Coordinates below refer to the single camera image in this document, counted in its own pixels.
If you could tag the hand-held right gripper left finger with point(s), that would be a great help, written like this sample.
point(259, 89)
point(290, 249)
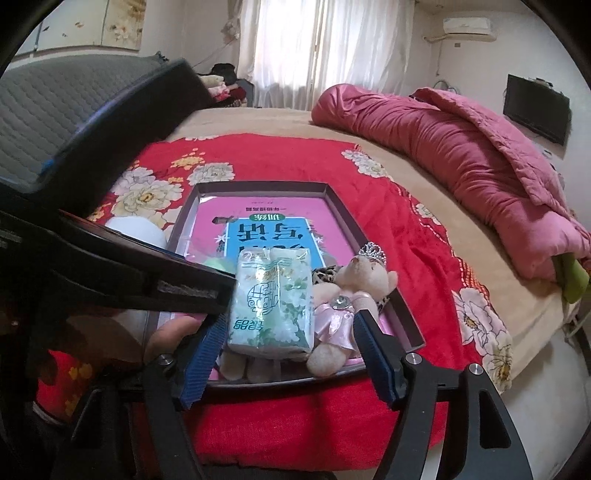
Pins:
point(203, 355)

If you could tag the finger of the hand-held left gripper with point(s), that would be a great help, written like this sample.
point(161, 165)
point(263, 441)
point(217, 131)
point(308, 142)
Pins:
point(138, 272)
point(115, 120)

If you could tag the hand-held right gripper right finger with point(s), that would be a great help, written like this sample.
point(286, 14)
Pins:
point(374, 355)

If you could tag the green makeup sponge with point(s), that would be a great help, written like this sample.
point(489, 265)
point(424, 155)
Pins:
point(219, 265)

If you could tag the green white tissue pack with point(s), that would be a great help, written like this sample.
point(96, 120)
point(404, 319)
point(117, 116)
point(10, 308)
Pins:
point(272, 304)

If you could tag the dark grey cardboard box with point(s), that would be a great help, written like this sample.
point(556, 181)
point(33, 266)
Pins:
point(258, 190)

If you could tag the white towel roll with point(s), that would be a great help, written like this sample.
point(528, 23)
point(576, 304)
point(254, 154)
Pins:
point(138, 230)

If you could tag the grey quilted headboard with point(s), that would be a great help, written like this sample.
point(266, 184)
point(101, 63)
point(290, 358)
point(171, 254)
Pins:
point(46, 101)

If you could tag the cream folded cloth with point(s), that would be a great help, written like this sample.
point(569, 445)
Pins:
point(214, 81)

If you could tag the dark clothing pile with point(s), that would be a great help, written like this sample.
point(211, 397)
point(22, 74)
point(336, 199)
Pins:
point(226, 69)

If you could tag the beige bed sheet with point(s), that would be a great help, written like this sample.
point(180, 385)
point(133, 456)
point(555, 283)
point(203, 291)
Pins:
point(258, 120)

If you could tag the red floral blanket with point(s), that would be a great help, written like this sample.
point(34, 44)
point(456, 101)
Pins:
point(392, 207)

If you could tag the pink and blue book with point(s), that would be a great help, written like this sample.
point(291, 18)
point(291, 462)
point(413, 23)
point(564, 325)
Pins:
point(277, 206)

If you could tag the green cloth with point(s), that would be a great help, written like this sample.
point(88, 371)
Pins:
point(572, 277)

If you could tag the white curtain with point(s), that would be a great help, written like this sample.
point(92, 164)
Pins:
point(323, 46)

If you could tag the pink quilt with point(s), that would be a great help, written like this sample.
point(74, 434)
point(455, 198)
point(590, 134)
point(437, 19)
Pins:
point(461, 152)

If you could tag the white air conditioner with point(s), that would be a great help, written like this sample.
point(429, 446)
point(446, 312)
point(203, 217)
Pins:
point(468, 26)

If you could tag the floral wall hanging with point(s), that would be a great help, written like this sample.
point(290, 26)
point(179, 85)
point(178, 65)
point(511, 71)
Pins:
point(115, 23)

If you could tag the black wall television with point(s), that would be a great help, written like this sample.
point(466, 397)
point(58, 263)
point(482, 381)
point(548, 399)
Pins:
point(535, 108)

